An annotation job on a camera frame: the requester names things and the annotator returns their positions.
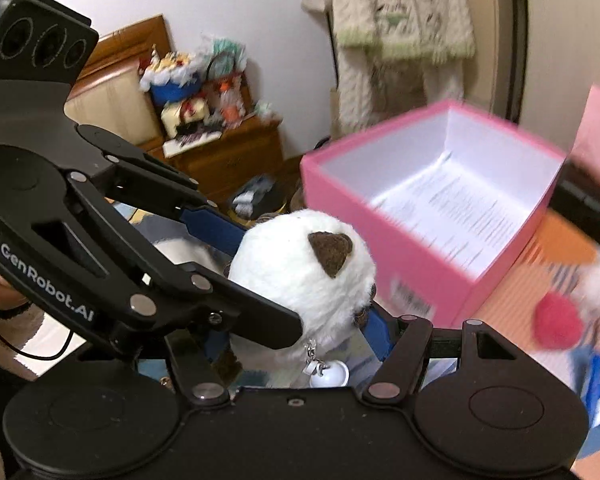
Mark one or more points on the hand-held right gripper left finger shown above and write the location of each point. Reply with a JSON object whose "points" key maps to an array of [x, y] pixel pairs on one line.
{"points": [[195, 375]]}

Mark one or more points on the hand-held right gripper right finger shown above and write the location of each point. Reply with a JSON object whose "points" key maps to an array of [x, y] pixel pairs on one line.
{"points": [[382, 332]]}

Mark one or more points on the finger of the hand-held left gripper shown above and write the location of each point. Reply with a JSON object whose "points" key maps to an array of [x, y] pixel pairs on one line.
{"points": [[250, 310], [215, 227]]}

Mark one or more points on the white plush toy brown ear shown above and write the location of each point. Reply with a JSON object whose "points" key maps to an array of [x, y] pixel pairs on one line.
{"points": [[290, 270]]}

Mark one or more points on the pink cardboard box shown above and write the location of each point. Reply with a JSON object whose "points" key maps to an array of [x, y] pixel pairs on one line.
{"points": [[380, 240]]}

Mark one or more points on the floral cloth toy red pompom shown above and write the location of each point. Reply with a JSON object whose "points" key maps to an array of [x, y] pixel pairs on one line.
{"points": [[555, 320]]}

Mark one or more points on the person's left forearm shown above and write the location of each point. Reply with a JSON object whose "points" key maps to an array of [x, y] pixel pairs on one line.
{"points": [[5, 340]]}

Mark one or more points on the grey black shoes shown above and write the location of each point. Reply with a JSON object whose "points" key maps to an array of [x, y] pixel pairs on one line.
{"points": [[255, 195]]}

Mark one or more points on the wooden nightstand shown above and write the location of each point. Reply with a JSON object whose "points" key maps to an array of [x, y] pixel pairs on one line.
{"points": [[115, 90], [230, 155]]}

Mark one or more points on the cream gift box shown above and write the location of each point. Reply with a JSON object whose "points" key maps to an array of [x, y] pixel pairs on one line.
{"points": [[180, 117]]}

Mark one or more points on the orange figurine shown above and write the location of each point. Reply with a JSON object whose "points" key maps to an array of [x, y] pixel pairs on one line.
{"points": [[227, 100]]}

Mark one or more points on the printed paper sheet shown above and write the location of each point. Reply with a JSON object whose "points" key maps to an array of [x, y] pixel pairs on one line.
{"points": [[460, 210]]}

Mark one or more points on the blue bucket of trinkets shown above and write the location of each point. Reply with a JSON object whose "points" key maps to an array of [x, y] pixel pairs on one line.
{"points": [[172, 85]]}

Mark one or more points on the cream knit cardigan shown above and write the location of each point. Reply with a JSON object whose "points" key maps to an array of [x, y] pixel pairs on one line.
{"points": [[395, 25]]}

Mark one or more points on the beige wardrobe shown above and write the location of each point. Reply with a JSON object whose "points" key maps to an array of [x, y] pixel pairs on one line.
{"points": [[555, 35]]}

